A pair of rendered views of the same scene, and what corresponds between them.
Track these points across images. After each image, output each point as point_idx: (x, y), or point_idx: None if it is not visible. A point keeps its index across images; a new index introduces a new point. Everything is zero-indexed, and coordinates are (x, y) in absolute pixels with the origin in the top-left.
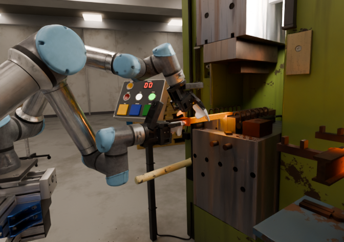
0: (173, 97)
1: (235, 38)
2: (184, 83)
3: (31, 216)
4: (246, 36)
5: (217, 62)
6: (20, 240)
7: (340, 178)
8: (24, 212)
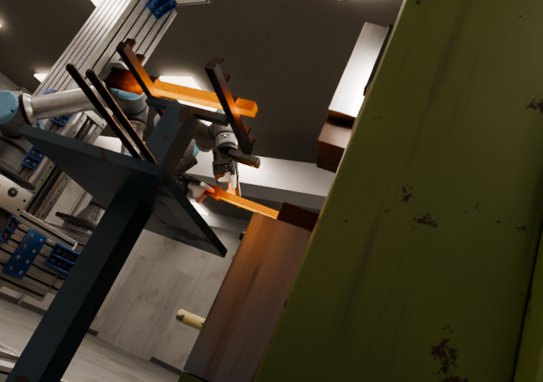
0: (213, 161)
1: (326, 119)
2: (225, 145)
3: (69, 262)
4: (334, 113)
5: (333, 166)
6: (49, 287)
7: (116, 82)
8: (69, 261)
